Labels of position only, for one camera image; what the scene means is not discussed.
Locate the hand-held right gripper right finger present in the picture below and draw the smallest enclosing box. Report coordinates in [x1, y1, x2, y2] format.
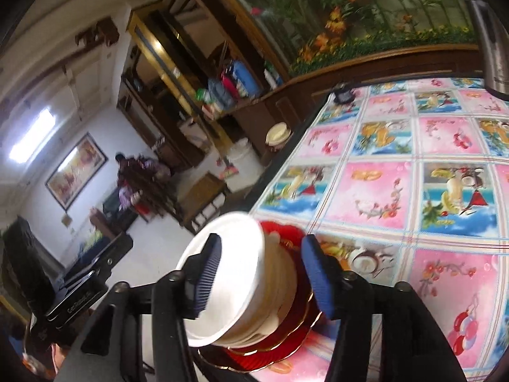
[301, 236, 469, 382]

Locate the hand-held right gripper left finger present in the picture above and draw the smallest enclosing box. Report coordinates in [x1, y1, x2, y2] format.
[53, 233, 223, 382]

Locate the small red plastic plate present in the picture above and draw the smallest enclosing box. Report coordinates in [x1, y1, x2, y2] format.
[228, 282, 319, 356]

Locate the large red plastic plate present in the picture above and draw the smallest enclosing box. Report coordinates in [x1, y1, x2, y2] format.
[198, 221, 324, 373]

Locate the stack of white bowls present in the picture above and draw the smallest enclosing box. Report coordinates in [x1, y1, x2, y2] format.
[265, 122, 292, 149]

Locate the person's left hand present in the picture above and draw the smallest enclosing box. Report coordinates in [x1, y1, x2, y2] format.
[51, 344, 71, 371]

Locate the wooden chair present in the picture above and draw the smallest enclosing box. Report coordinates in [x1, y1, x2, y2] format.
[174, 170, 232, 236]

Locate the printed fruit tablecloth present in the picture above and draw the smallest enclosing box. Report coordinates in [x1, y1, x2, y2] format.
[250, 77, 509, 382]

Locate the white plastic bucket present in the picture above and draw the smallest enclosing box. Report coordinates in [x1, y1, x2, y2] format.
[225, 139, 265, 192]

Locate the dark wooden stool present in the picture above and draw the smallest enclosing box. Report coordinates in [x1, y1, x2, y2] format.
[260, 143, 289, 166]

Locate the wooden partition cabinet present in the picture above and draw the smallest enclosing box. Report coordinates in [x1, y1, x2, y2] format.
[117, 44, 484, 168]

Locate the small black jar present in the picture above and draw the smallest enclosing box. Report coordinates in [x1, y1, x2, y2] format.
[332, 83, 357, 104]

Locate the grey-blue thermos flask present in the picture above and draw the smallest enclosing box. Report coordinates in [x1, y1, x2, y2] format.
[207, 79, 236, 109]

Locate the red thermos flask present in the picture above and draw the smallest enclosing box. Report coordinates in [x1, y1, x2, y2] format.
[222, 74, 240, 101]

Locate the blue thermos flask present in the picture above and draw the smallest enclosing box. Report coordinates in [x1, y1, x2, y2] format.
[233, 60, 260, 99]

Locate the green bottle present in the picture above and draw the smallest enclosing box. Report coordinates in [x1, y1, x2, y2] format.
[267, 61, 285, 87]

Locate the gold pillar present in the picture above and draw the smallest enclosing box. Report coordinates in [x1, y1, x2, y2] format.
[126, 8, 224, 152]

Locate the flower display glass panel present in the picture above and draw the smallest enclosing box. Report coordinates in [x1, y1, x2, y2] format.
[199, 0, 483, 77]

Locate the stainless steel thermos jug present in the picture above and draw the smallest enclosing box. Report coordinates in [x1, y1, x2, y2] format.
[461, 0, 509, 101]

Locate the framed wall picture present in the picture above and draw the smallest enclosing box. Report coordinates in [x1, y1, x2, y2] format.
[45, 132, 109, 212]

